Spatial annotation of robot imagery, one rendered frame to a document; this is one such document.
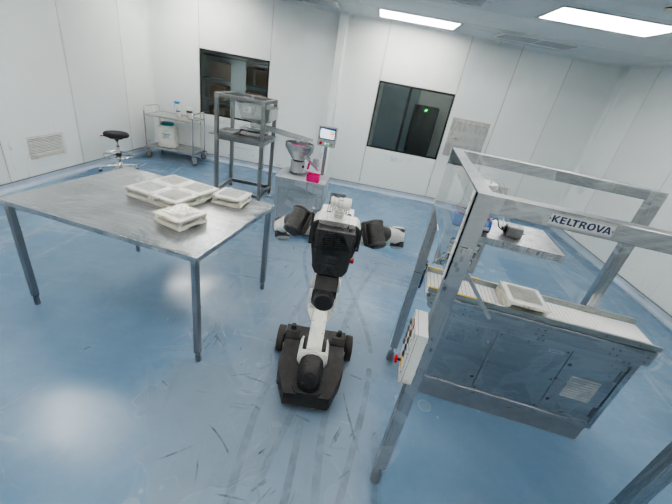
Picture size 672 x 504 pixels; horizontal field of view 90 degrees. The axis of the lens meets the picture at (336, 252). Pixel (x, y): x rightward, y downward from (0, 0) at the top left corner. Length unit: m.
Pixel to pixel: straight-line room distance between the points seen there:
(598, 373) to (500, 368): 0.56
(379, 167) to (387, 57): 1.91
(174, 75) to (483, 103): 5.76
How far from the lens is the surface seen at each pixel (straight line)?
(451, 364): 2.57
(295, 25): 7.03
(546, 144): 7.58
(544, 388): 2.77
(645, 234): 1.42
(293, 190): 4.28
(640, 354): 2.67
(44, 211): 2.88
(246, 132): 5.28
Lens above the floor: 1.95
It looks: 27 degrees down
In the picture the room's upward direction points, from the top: 11 degrees clockwise
